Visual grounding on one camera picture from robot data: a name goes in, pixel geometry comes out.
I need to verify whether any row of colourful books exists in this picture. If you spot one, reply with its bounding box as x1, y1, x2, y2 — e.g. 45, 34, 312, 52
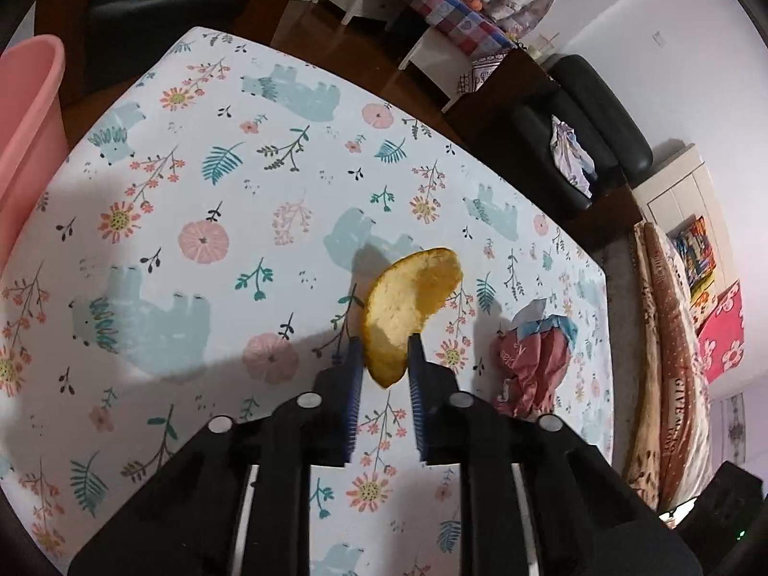
668, 215, 719, 313

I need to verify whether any black leather armchair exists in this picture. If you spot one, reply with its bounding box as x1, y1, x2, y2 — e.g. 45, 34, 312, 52
36, 0, 319, 110

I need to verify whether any patterned crumpled cloth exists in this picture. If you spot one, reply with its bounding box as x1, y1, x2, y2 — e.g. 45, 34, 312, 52
549, 114, 599, 199

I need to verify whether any floral tablecloth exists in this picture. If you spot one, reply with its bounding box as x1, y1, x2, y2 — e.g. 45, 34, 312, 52
0, 27, 616, 576

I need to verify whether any red floral cushion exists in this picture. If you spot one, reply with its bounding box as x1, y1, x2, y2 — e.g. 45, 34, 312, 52
695, 280, 745, 385

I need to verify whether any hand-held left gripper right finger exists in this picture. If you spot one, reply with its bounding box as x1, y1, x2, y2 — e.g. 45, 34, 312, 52
407, 333, 704, 576

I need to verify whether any brown printed blanket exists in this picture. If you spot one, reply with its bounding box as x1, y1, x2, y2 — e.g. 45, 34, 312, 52
620, 221, 712, 512

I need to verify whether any yellow bread slice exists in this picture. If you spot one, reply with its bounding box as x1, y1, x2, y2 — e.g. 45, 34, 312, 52
361, 246, 465, 390

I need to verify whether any white desk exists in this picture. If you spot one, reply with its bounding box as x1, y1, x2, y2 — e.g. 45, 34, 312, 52
311, 0, 482, 112

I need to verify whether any black leather sofa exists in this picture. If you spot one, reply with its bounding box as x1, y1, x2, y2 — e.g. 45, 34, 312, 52
447, 49, 655, 253

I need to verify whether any checkered tablecloth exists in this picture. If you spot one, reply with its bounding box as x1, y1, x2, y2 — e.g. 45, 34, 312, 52
321, 0, 524, 95

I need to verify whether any crumpled red wrapper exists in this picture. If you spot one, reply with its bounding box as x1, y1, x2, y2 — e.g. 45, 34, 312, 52
492, 300, 578, 420

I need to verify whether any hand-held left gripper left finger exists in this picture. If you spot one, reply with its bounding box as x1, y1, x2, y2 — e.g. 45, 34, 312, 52
66, 336, 366, 576

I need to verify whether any pink plastic basin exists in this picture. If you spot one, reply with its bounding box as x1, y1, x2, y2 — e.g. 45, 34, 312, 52
0, 34, 71, 272

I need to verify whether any white cabinet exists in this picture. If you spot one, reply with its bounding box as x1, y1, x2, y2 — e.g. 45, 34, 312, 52
630, 143, 743, 337

